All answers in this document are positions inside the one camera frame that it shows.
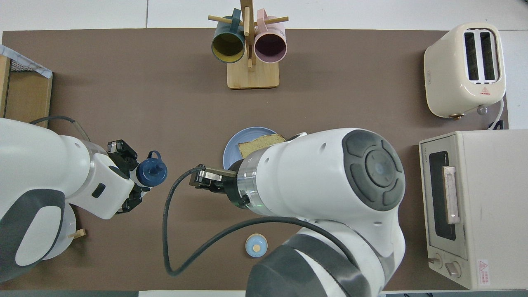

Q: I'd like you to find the wooden mug rack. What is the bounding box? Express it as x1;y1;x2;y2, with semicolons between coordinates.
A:
207;0;289;90

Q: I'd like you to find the seasoning bottle navy cap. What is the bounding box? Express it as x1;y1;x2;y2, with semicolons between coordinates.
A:
136;151;168;187

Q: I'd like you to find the black wire basket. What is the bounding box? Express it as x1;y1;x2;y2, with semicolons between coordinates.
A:
8;60;37;73

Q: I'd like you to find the white toaster oven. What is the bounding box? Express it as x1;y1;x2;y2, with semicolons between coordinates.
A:
419;130;528;290

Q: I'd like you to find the blue round plate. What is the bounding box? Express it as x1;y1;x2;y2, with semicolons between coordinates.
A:
223;127;281;170

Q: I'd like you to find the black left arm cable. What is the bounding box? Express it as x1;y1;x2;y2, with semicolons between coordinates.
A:
29;115;91;143

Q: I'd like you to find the wooden shelf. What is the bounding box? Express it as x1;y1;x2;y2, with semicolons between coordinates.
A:
0;56;53;124

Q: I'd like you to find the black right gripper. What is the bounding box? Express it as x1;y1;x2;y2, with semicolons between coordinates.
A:
190;160;248;207

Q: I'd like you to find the toaster power cord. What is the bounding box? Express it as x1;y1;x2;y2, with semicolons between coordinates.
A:
487;99;506;130

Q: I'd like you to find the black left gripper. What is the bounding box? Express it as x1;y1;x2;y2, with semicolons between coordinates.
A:
107;139;151;214

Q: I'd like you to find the brown table mat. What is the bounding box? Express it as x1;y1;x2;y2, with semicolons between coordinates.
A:
0;28;509;291

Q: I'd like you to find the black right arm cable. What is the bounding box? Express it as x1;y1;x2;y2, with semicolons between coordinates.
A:
162;167;359;277

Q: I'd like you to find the white checkered cloth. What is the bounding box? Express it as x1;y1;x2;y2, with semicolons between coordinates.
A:
0;45;53;79

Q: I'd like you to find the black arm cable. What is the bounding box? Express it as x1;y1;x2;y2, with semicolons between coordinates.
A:
29;115;91;143
162;167;359;277

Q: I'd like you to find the cream two-slot toaster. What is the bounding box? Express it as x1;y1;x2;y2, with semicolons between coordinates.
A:
424;23;507;120

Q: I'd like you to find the toasted bread slice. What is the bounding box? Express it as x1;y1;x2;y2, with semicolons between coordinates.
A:
238;134;286;159

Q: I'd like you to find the dark teal mug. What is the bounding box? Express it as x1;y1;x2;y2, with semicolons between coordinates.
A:
211;8;246;64

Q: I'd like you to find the pink mug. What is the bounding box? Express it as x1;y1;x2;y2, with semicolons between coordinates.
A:
254;9;288;64

